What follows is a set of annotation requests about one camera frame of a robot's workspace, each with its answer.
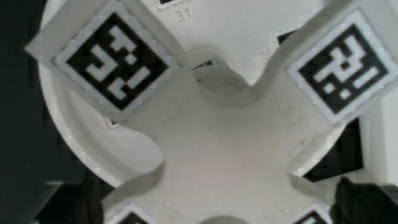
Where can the white right fence block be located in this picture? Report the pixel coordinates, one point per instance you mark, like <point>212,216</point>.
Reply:
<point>379,134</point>

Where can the white round table top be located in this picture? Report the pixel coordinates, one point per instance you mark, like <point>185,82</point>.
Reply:
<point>156,134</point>

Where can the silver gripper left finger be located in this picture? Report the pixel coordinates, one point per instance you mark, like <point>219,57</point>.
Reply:
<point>73,206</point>

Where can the white cylindrical table leg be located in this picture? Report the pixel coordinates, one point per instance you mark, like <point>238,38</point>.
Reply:
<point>217,78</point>

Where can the white cross-shaped table base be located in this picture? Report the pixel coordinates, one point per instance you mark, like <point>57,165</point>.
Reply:
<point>354,66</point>

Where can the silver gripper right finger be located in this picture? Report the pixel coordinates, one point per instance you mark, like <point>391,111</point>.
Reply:
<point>364,203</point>

